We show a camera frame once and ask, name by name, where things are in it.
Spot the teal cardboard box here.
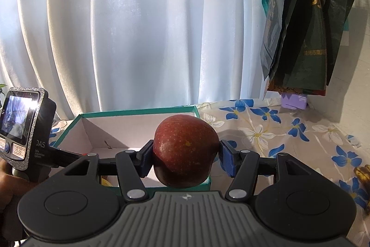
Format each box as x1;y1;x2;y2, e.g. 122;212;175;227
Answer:
50;106;213;191

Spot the blue floral tablecloth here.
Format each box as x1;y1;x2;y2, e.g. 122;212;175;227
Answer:
49;98;370;247

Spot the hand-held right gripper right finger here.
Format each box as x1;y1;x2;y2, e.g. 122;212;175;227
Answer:
219;140;312;203

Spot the grey green plastic bag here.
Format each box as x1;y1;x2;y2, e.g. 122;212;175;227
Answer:
259;0;304;80

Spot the white curtain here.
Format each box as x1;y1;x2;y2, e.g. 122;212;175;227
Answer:
0;0;278;122

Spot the purple box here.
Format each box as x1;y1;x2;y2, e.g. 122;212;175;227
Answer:
281;92;308;110

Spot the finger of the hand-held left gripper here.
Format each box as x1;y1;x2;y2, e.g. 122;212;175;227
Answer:
53;149;88;168

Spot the yellow banana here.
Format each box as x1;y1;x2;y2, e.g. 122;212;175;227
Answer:
354;164;370;188

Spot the black plastic bag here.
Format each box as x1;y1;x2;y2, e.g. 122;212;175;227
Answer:
301;0;359;86

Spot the brown patterned bag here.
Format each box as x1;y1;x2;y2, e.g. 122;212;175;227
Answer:
266;81;307;96

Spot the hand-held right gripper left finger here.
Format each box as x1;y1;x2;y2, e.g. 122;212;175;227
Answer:
66;139;155;203

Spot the person's left hand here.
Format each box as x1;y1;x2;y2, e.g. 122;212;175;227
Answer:
0;160;39;215

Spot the dark green paper bag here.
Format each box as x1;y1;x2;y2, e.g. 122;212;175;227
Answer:
269;0;329;96

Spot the large red apple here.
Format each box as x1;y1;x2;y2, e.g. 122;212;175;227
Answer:
153;115;221;189

